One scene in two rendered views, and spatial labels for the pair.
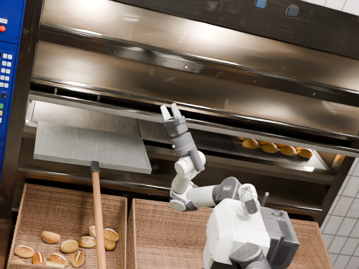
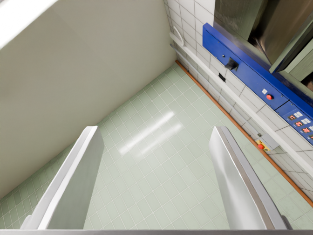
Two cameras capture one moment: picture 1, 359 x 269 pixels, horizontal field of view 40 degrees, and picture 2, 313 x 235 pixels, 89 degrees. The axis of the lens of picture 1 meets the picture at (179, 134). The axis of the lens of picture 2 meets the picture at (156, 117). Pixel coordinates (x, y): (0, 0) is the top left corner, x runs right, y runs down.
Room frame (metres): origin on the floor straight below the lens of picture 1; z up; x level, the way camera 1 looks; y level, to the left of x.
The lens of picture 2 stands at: (1.87, -0.01, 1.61)
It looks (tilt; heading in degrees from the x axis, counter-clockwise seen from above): 21 degrees up; 111
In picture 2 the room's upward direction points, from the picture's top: 36 degrees counter-clockwise
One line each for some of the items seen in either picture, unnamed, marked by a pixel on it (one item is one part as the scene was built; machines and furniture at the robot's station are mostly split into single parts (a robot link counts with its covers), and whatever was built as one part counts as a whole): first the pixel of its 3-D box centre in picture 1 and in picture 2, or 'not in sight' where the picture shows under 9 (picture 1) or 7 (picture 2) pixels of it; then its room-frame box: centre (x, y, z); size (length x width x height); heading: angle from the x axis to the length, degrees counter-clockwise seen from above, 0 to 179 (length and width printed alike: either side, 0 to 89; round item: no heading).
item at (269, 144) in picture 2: not in sight; (266, 142); (1.91, 1.32, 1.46); 0.10 x 0.07 x 0.10; 107
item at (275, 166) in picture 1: (191, 152); not in sight; (2.42, -0.10, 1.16); 1.80 x 0.06 x 0.04; 107
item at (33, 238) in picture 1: (70, 238); not in sight; (1.97, 0.37, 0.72); 0.56 x 0.49 x 0.28; 106
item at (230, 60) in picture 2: not in sight; (227, 63); (2.03, 0.88, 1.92); 0.06 x 0.04 x 0.11; 107
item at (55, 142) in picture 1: (93, 144); not in sight; (2.12, 0.39, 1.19); 0.55 x 0.36 x 0.03; 109
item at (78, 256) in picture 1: (77, 258); not in sight; (1.95, 0.31, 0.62); 0.10 x 0.07 x 0.06; 4
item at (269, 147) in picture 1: (265, 127); not in sight; (2.99, -0.53, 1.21); 0.61 x 0.48 x 0.06; 17
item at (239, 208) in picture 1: (248, 200); not in sight; (1.57, -0.32, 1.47); 0.10 x 0.07 x 0.09; 11
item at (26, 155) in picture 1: (185, 176); not in sight; (2.40, -0.10, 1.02); 1.79 x 0.11 x 0.19; 107
